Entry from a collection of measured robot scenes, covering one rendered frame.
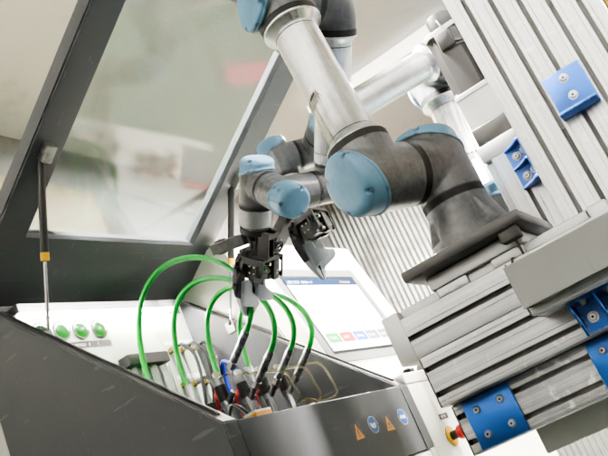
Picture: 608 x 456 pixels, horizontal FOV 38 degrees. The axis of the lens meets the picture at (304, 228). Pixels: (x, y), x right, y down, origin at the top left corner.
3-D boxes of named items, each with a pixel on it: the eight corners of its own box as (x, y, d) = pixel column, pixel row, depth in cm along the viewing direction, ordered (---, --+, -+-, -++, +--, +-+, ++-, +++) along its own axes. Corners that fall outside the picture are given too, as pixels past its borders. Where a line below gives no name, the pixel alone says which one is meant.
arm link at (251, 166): (251, 164, 182) (232, 155, 188) (251, 215, 185) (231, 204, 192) (284, 160, 186) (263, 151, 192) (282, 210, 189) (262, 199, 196)
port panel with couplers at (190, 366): (204, 435, 227) (164, 327, 237) (194, 440, 229) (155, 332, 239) (235, 428, 238) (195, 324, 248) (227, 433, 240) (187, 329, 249)
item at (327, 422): (270, 504, 155) (237, 419, 160) (251, 512, 157) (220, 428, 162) (427, 449, 207) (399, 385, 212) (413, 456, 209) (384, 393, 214)
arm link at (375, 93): (489, 42, 212) (330, 138, 195) (474, 68, 222) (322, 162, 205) (458, 8, 215) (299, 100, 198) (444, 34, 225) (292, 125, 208)
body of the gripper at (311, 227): (319, 230, 199) (299, 184, 203) (291, 248, 203) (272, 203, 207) (337, 231, 206) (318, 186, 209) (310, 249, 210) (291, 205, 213)
